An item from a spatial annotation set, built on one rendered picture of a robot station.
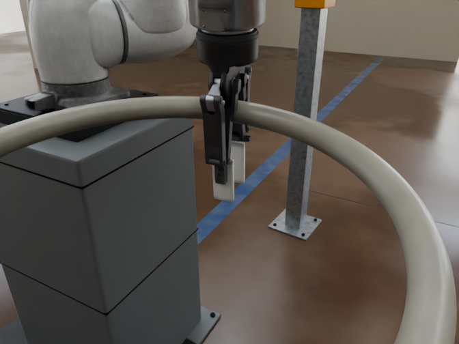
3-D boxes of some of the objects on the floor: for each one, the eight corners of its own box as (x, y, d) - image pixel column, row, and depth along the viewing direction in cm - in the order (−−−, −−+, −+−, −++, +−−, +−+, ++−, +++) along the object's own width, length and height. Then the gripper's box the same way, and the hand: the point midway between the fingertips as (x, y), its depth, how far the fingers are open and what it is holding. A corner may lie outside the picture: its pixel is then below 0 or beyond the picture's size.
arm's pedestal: (7, 364, 126) (-82, 128, 90) (117, 271, 165) (85, 81, 129) (128, 445, 104) (74, 177, 68) (220, 316, 144) (218, 102, 108)
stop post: (322, 221, 199) (352, -18, 150) (305, 241, 184) (333, -17, 135) (285, 209, 208) (302, -19, 160) (268, 227, 194) (281, -18, 145)
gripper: (223, 12, 55) (225, 158, 67) (165, 42, 41) (182, 220, 54) (275, 15, 53) (268, 166, 65) (233, 48, 39) (234, 231, 51)
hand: (229, 172), depth 58 cm, fingers closed on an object, 4 cm apart
